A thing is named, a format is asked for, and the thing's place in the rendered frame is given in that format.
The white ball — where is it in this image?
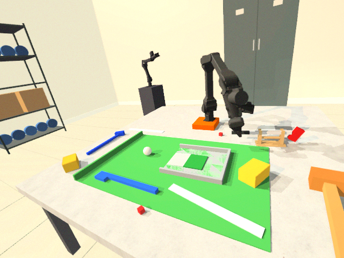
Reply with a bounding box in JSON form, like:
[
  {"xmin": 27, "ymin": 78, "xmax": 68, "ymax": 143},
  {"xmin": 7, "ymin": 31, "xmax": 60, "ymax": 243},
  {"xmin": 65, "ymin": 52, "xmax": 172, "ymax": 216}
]
[{"xmin": 143, "ymin": 147, "xmax": 152, "ymax": 155}]

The green flat mat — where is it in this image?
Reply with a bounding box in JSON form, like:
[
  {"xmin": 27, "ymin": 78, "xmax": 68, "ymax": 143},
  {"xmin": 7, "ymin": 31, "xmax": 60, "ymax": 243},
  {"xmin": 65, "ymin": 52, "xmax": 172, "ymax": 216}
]
[{"xmin": 75, "ymin": 134, "xmax": 271, "ymax": 253}]

